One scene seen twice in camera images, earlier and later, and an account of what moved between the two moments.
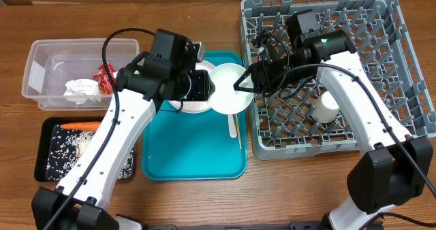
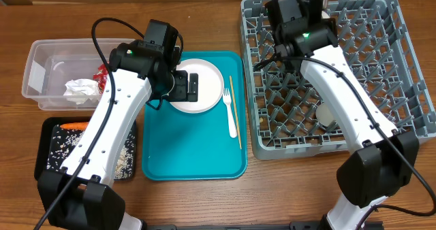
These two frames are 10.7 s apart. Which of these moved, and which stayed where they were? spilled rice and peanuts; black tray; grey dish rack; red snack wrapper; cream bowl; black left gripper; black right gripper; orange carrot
Moved: black right gripper; cream bowl; black left gripper
Stayed: grey dish rack; orange carrot; black tray; red snack wrapper; spilled rice and peanuts
